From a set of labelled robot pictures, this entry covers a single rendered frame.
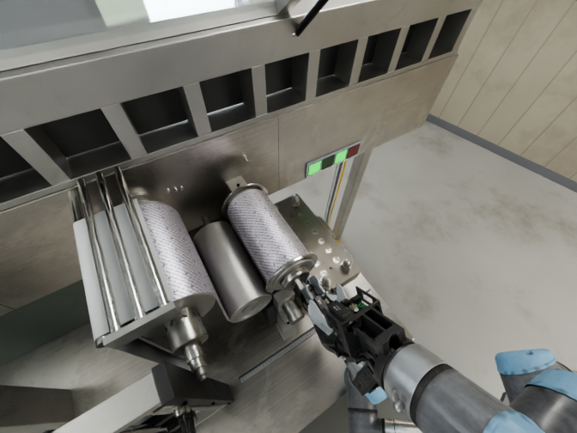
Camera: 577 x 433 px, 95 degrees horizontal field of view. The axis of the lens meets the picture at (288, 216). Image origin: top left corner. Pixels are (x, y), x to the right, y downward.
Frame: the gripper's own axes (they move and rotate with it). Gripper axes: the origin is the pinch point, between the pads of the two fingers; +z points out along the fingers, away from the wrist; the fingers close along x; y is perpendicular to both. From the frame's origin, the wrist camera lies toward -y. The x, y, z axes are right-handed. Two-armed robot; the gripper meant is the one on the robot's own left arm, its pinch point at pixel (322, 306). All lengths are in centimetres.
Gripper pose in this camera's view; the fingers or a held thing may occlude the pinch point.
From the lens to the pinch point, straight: 55.3
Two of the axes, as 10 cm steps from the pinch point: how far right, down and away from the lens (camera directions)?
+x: -8.6, 4.0, -3.3
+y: -3.0, -9.0, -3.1
